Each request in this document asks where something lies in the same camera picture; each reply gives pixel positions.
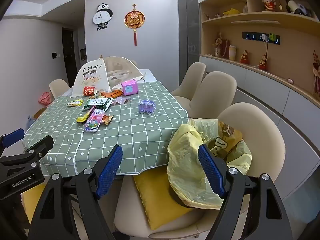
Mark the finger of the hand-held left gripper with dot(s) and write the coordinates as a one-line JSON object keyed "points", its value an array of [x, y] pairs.
{"points": [[40, 146], [15, 137]]}

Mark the green plug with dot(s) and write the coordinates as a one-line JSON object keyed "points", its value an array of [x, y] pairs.
{"points": [[271, 36]]}

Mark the panda plush toy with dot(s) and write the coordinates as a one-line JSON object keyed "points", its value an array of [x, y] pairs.
{"points": [[298, 8]]}

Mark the black power track socket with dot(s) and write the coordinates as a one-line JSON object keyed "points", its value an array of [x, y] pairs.
{"points": [[250, 37]]}

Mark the dark door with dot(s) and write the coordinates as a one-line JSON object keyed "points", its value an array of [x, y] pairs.
{"points": [[69, 55]]}

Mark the panda wall clock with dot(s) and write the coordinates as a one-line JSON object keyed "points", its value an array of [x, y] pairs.
{"points": [[101, 16]]}

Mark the grey tall cabinet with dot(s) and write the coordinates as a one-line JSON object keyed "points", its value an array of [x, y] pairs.
{"points": [[188, 35]]}

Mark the flowers in glass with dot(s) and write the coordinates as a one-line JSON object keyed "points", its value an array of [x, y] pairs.
{"points": [[218, 45]]}

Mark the red gift bag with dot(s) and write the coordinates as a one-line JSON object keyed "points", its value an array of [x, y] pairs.
{"points": [[225, 50]]}

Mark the small brown snack packet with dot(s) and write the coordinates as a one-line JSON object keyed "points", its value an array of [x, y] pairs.
{"points": [[107, 119]]}

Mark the orange cardboard box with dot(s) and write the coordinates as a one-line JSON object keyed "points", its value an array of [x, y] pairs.
{"points": [[40, 113]]}

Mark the yellow plastic bin bag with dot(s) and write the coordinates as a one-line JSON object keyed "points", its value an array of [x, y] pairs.
{"points": [[185, 160]]}

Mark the yellow and white cup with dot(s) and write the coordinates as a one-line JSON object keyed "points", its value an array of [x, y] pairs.
{"points": [[232, 53]]}

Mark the white charger plug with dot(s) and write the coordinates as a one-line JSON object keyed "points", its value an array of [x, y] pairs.
{"points": [[263, 37]]}

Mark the orange wrapper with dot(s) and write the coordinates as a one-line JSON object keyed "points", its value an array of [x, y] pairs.
{"points": [[111, 94]]}

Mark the white figurine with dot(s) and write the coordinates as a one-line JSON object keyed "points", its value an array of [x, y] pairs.
{"points": [[245, 7]]}

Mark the red fortune god figurine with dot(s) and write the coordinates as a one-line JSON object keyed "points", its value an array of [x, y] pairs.
{"points": [[269, 3]]}

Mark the pink bag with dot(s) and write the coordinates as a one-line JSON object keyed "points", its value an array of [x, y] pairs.
{"points": [[45, 98]]}

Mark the yellow cushion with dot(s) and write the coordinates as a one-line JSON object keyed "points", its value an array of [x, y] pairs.
{"points": [[160, 200], [32, 200]]}

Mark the wall switch panel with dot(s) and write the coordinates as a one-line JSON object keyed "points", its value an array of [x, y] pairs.
{"points": [[55, 55]]}

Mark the cream dining chair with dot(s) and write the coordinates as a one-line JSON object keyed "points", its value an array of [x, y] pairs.
{"points": [[192, 77], [215, 95], [58, 87], [262, 135]]}

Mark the pink toy box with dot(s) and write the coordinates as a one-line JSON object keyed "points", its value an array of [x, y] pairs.
{"points": [[129, 88]]}

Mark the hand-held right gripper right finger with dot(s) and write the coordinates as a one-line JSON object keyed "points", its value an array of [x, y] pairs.
{"points": [[212, 172]]}

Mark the cream mesh food cover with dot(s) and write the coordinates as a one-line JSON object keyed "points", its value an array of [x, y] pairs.
{"points": [[90, 77]]}

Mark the green snack packet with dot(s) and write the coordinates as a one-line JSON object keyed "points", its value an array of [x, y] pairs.
{"points": [[98, 103]]}

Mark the yellow snack packet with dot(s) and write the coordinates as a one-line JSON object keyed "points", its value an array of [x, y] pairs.
{"points": [[75, 102]]}

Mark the dark bottle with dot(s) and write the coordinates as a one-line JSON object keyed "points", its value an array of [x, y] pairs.
{"points": [[282, 1]]}

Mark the purple toy car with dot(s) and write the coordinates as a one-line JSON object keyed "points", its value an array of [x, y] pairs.
{"points": [[147, 107]]}

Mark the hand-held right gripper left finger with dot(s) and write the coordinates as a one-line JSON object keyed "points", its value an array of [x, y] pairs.
{"points": [[110, 172]]}

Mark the wooden wall shelf unit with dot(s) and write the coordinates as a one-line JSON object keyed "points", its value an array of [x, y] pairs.
{"points": [[287, 55]]}

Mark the grey sideboard cabinet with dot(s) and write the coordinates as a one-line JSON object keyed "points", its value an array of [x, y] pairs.
{"points": [[262, 92]]}

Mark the pink snack packet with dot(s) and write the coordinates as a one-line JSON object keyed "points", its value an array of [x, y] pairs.
{"points": [[94, 121]]}

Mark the long yellow candy wrapper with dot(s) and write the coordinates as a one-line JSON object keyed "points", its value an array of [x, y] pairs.
{"points": [[85, 116]]}

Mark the lilac wrapper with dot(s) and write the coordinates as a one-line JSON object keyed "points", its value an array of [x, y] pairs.
{"points": [[121, 100]]}

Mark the red doll figurine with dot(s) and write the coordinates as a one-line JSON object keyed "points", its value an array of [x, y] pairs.
{"points": [[245, 57], [263, 63]]}

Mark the green checked tablecloth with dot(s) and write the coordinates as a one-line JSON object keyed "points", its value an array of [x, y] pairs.
{"points": [[140, 135]]}

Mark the red snack packet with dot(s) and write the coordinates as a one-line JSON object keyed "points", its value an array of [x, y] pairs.
{"points": [[89, 91]]}

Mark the red round knot ornament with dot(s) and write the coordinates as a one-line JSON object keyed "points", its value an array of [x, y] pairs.
{"points": [[135, 18]]}

